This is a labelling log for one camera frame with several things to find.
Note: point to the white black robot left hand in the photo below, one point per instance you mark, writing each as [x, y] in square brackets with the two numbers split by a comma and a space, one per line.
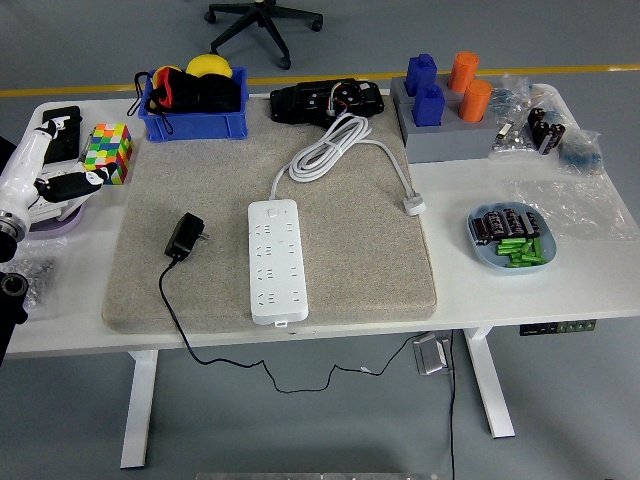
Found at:
[25, 165]

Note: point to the white power strip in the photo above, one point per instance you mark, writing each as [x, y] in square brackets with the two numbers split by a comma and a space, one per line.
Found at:
[277, 270]

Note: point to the black smartphone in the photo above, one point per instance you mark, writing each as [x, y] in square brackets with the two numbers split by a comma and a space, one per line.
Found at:
[65, 149]

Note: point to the large white socket panel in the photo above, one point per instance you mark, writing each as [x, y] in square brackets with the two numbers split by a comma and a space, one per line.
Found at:
[47, 210]

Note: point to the purple plate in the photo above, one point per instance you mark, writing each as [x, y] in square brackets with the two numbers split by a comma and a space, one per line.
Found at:
[60, 226]

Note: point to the multicoloured puzzle cube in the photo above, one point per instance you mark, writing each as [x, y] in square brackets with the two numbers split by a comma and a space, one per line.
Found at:
[107, 150]

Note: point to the clear bubble wrap bag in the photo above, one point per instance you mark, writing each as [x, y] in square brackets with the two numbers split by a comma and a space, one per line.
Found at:
[42, 260]

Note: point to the blue plastic bin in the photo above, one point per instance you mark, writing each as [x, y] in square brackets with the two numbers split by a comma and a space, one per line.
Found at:
[200, 125]

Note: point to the yellow ball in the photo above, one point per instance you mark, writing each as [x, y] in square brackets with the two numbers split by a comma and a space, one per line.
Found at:
[207, 65]

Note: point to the white table leg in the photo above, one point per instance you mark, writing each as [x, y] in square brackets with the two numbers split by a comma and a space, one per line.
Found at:
[137, 410]
[490, 390]

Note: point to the black office chair base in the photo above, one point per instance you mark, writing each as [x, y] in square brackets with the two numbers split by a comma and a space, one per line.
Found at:
[260, 20]

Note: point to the black electronic device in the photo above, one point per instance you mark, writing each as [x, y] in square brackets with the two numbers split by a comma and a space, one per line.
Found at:
[300, 102]

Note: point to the grey-brown mat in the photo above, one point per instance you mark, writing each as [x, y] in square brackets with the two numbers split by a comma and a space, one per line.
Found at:
[360, 260]

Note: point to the blue plastic block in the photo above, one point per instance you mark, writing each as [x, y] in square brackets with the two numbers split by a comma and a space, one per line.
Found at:
[420, 75]
[429, 107]

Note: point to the grey block holder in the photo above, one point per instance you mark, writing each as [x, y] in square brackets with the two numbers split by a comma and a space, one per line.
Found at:
[450, 142]

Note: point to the orange plastic cylinder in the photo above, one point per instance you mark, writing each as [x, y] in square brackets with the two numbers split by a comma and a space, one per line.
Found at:
[462, 72]
[475, 102]

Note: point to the silver metal box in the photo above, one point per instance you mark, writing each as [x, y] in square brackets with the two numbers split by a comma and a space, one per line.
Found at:
[432, 357]

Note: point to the black capacitor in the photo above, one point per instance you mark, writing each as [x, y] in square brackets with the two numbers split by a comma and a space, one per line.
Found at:
[481, 231]
[494, 224]
[534, 225]
[523, 223]
[510, 221]

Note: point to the light blue plate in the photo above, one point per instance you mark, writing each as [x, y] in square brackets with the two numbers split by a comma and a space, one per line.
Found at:
[485, 255]

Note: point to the clear bag of metal parts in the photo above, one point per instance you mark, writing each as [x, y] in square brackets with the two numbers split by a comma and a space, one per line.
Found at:
[512, 142]

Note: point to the green battery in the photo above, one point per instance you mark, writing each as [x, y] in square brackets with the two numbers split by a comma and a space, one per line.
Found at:
[522, 257]
[526, 247]
[524, 264]
[509, 245]
[537, 248]

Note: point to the clear bag of small parts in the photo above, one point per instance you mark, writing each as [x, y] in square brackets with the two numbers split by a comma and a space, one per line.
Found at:
[515, 92]

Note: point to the clear bag of black capacitors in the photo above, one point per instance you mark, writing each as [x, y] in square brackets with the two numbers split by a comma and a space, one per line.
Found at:
[546, 131]

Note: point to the empty clear plastic bag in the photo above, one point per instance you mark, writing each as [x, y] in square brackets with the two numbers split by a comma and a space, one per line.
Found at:
[575, 205]

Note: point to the clear bag of blue parts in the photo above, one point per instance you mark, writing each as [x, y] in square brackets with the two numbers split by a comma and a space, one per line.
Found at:
[580, 152]

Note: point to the black table control panel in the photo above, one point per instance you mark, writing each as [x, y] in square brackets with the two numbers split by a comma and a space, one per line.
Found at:
[557, 327]

